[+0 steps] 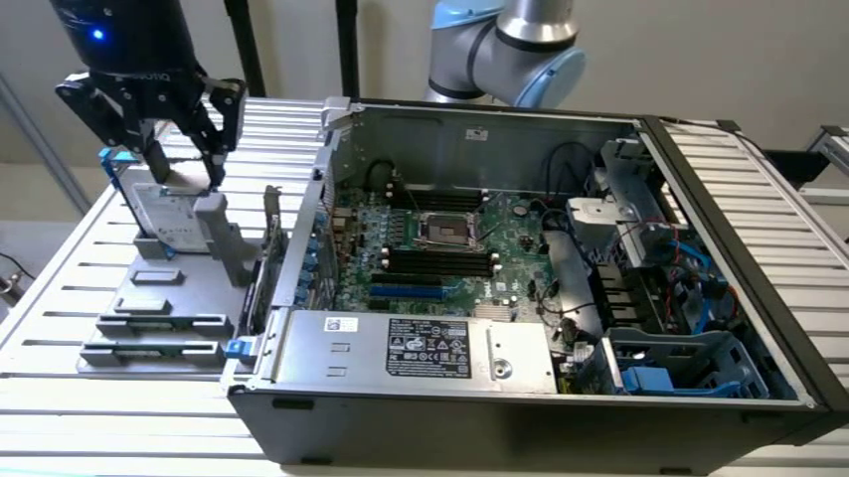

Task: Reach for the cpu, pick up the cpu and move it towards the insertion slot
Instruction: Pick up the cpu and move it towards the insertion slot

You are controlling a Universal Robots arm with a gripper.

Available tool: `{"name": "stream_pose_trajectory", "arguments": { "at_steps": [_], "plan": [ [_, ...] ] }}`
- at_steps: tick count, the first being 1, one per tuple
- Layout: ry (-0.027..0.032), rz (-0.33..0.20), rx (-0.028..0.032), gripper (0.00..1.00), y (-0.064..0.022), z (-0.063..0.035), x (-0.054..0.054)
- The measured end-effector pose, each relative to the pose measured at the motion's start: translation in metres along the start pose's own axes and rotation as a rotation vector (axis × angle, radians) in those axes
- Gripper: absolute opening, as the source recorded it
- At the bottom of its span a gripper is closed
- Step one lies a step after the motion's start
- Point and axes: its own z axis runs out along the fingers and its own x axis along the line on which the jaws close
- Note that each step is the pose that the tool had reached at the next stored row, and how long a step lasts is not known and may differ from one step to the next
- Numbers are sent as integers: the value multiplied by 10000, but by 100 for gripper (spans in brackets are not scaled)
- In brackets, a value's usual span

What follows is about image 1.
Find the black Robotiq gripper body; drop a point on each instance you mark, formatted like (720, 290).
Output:
(133, 45)

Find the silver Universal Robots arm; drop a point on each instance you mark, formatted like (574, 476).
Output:
(510, 45)

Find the black RAM slot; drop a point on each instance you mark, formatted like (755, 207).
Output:
(441, 271)
(441, 253)
(441, 265)
(438, 206)
(438, 197)
(441, 259)
(438, 192)
(438, 202)

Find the metal CPU socket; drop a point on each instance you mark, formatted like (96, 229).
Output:
(452, 229)

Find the black expansion slot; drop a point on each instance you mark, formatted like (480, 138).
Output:
(406, 280)
(405, 303)

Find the blue expansion slot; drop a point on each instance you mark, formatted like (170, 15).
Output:
(406, 291)

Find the grey parts rack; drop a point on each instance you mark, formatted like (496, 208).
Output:
(199, 293)

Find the white case sticker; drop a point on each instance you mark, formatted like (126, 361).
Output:
(477, 133)

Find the thin socket locking lever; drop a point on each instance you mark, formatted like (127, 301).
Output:
(494, 230)

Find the blue case latch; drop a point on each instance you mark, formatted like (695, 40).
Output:
(241, 353)

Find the green motherboard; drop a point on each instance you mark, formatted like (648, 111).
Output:
(517, 258)

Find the silver power supply unit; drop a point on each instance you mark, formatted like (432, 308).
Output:
(398, 350)

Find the silver chipset heatsink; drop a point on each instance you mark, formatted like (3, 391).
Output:
(494, 313)

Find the grey metal disk bay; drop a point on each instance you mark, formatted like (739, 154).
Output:
(624, 208)

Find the black open PC case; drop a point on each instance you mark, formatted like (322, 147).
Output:
(504, 427)

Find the blue plastic drive cage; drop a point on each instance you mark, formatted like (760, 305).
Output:
(684, 363)

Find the black box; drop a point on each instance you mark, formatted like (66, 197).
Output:
(792, 166)

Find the black stand post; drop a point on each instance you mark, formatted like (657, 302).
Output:
(346, 45)
(245, 45)

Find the silver disk with blue bracket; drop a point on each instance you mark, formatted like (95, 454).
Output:
(174, 218)

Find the graphics card with metal bracket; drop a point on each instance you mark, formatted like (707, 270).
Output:
(269, 258)

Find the grey air duct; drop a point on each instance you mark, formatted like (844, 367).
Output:
(569, 278)

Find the aluminium frame profile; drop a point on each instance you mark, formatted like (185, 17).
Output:
(825, 144)

